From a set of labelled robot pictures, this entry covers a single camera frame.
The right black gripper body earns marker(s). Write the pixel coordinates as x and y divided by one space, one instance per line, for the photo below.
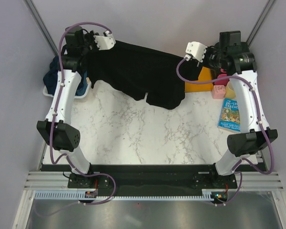
212 57

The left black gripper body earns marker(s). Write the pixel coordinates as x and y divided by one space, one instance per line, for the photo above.
90 45

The black t shirt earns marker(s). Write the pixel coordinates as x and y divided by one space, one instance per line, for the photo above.
140 73

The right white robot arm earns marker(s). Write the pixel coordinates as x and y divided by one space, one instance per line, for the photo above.
234 57

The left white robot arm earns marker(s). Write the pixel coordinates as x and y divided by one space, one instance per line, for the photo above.
62 138

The black pink drawer unit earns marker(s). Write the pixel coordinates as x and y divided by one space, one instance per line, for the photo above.
220 74

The orange folder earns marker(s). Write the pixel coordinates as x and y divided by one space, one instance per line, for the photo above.
205 75

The pink toy block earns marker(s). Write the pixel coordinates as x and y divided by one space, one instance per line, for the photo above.
218 92

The yellow mug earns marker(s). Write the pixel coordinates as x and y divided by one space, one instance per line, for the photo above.
229 91

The light blue garment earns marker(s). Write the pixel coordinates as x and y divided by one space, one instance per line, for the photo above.
82 85

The navy blue t shirt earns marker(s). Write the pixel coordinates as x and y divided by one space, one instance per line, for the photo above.
51 77

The white laundry basket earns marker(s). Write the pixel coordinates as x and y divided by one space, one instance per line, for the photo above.
45 92

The blue children's book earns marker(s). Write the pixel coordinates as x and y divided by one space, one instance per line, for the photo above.
229 118

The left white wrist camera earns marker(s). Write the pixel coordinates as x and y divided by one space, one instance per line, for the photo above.
104 42

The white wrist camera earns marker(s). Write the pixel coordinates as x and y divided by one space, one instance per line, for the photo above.
104 42
195 50

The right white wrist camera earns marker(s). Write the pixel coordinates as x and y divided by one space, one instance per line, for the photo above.
195 50

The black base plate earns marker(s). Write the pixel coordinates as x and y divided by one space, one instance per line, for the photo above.
159 180

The aluminium frame rail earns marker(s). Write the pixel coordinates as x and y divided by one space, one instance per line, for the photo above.
251 181

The white slotted cable duct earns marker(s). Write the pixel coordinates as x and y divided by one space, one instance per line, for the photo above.
82 195

